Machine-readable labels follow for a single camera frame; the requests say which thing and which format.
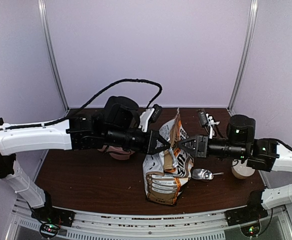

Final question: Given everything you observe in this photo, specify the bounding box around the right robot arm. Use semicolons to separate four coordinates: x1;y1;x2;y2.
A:
177;114;292;221

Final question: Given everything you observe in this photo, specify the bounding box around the left aluminium frame post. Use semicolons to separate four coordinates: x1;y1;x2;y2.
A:
38;0;69;112

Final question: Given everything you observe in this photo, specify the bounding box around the pink double pet feeder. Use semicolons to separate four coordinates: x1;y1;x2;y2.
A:
98;145;135;161

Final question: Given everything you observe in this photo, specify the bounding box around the right aluminium frame post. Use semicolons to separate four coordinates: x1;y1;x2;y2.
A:
227;0;259;115

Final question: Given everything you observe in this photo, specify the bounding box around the beige ceramic bowl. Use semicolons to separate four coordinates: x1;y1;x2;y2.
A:
231;161;255;180

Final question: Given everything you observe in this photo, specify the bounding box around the metal scoop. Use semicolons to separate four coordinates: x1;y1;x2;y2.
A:
191;168;224;182

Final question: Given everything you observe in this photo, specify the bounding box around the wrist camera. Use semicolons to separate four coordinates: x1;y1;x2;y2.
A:
150;104;162;123
197;109;208;128

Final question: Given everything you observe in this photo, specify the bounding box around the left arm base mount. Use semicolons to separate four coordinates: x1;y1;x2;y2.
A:
28;191;75;240

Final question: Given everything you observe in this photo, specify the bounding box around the aluminium frame post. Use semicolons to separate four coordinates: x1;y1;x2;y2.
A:
38;0;69;112
227;0;259;115

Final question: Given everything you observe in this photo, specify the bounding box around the pet food bag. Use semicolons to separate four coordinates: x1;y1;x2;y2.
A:
143;109;194;206

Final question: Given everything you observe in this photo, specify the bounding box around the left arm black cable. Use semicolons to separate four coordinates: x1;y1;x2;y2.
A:
0;78;163;138

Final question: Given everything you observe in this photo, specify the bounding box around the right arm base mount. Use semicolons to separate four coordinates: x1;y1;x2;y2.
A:
224;190;268;238

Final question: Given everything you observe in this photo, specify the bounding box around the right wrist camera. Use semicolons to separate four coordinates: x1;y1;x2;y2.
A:
197;109;208;128

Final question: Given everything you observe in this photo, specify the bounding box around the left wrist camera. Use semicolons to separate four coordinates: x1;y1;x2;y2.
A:
150;104;162;123

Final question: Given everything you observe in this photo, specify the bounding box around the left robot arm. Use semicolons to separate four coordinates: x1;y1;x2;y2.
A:
0;96;170;222

